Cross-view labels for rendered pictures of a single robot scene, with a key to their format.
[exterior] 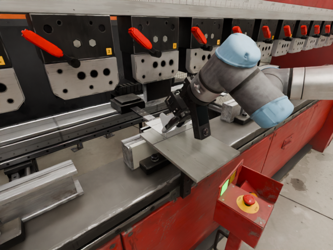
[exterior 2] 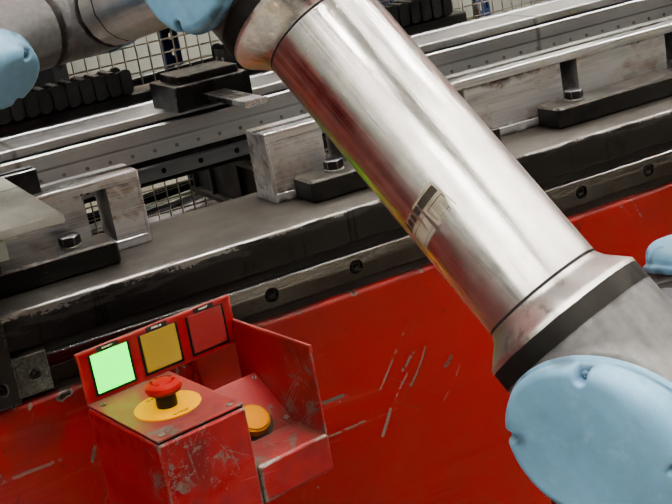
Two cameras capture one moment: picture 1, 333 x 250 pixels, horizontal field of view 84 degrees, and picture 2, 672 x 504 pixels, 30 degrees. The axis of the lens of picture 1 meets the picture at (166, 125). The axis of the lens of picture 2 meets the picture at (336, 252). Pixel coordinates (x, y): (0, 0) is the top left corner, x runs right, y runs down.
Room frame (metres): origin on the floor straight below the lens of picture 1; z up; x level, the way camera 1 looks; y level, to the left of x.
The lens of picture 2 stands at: (-0.73, -0.76, 1.30)
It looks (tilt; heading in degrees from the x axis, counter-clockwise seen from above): 17 degrees down; 13
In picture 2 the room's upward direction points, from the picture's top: 10 degrees counter-clockwise
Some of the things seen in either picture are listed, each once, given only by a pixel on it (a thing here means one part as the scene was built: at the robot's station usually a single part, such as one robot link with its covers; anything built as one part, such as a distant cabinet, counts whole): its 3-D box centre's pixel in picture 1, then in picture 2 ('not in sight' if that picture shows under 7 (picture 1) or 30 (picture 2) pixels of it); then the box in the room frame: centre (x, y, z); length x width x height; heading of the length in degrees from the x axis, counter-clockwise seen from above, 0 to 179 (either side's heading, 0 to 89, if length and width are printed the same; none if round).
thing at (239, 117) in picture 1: (253, 113); (400, 161); (0.92, -0.48, 0.89); 0.30 x 0.05 x 0.03; 128
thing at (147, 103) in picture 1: (157, 90); not in sight; (0.59, 0.03, 1.13); 0.10 x 0.02 x 0.10; 128
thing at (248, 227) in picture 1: (248, 199); (205, 412); (0.46, -0.30, 0.75); 0.20 x 0.16 x 0.18; 138
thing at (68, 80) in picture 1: (78, 56); not in sight; (0.45, 0.21, 1.26); 0.15 x 0.09 x 0.17; 128
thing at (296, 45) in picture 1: (293, 36); not in sight; (1.19, -0.74, 1.26); 0.15 x 0.09 x 0.17; 128
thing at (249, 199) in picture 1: (248, 201); (165, 395); (0.42, -0.28, 0.79); 0.04 x 0.04 x 0.04
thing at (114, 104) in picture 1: (135, 107); not in sight; (0.72, 0.13, 1.01); 0.26 x 0.12 x 0.05; 38
